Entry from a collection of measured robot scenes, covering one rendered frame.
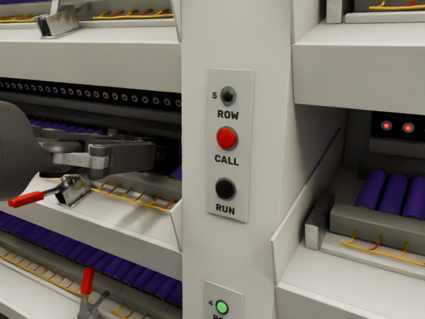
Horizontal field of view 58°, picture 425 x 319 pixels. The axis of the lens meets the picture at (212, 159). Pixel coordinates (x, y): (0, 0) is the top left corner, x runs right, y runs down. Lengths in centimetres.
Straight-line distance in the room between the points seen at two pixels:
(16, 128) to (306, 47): 21
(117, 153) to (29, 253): 42
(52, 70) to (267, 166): 27
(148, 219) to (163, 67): 17
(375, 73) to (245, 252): 17
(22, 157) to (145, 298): 32
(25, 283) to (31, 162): 43
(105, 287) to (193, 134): 33
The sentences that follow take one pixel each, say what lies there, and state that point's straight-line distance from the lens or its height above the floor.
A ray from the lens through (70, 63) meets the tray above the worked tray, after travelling 44.
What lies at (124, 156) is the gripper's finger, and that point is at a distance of 34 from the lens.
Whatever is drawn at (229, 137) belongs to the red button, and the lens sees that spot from 30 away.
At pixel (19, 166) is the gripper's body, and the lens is 30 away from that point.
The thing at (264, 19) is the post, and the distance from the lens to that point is 29.
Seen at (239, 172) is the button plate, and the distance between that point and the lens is 31.
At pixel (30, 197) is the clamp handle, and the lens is 46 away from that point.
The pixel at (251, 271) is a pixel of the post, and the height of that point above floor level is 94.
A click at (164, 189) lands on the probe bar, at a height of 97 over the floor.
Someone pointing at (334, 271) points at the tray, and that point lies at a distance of 35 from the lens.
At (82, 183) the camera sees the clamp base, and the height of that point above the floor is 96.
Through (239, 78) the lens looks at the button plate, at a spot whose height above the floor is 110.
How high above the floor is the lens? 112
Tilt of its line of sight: 16 degrees down
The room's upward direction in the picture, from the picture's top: 1 degrees clockwise
